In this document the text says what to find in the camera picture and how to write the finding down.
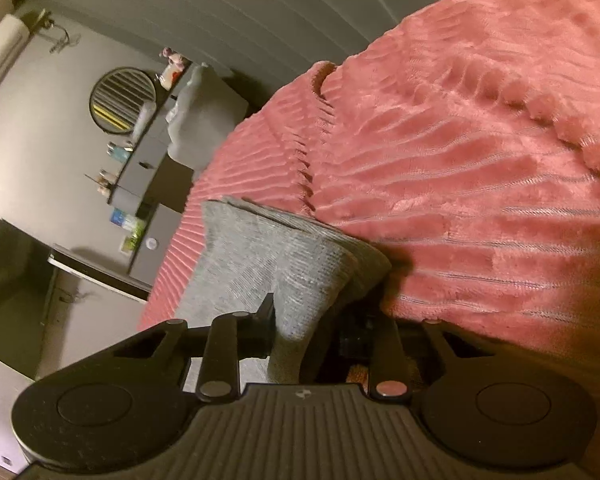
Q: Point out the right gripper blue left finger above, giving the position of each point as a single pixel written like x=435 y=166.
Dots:
x=231 y=338

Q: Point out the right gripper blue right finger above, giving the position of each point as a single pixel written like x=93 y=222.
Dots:
x=389 y=379

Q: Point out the grey sweatpants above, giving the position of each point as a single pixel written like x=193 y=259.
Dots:
x=310 y=269

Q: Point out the grey drawer nightstand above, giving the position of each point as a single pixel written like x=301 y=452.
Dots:
x=151 y=249

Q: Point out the green tray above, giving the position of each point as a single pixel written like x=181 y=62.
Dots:
x=134 y=231

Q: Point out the blue white tissue box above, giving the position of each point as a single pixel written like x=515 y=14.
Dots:
x=122 y=218

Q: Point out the grey vanity desk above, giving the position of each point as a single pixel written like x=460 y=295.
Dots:
x=130 y=188

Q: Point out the grey upholstered chair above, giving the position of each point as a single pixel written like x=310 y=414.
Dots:
x=206 y=111

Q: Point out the pink ribbed bed blanket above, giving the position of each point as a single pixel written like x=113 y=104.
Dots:
x=465 y=144

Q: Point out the pink plush toy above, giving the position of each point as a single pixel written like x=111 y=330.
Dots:
x=176 y=63

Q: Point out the wall mounted television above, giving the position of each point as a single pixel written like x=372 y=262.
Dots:
x=27 y=281

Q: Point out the round wall mirror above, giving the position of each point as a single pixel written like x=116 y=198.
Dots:
x=118 y=97

